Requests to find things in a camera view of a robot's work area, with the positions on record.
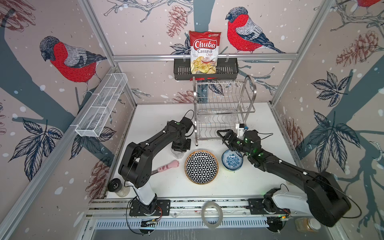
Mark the clear faceted drinking glass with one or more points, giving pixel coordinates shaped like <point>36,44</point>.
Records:
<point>178,154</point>

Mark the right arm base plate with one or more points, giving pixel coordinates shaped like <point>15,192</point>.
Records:
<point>265,207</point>

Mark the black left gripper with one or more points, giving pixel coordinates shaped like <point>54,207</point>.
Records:
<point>188,146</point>

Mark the black lid shaker bottle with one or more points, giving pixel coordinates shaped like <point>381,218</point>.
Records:
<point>116,186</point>

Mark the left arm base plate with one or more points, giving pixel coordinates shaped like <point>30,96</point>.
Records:
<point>156,208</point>

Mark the blue floral white bowl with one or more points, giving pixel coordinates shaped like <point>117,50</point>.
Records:
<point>232,160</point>

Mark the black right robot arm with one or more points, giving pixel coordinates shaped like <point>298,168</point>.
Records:
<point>324,200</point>

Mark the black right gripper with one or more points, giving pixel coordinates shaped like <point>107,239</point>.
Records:
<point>233,138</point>

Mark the white patterned plate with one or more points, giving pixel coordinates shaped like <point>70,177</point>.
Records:
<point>201,167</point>

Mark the white wire mesh basket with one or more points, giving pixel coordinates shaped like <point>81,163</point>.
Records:
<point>98,113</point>

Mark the glass jar white lid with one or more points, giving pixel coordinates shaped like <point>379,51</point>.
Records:
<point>306,225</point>

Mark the black wall shelf basket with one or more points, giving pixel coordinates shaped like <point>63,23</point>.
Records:
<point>226,70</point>

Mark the pink cat paw knife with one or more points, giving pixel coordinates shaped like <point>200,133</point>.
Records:
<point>173,164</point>

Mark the grey tape roll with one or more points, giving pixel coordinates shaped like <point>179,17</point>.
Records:
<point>208,211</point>

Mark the steel two-tier dish rack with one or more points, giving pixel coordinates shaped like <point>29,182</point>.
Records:
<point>221,105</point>

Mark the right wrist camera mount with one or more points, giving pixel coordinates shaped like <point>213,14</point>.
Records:
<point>241,129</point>

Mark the Chuba cassava chips bag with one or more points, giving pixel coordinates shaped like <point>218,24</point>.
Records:
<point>204,52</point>

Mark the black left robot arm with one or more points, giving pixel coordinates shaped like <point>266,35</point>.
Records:
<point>136,164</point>

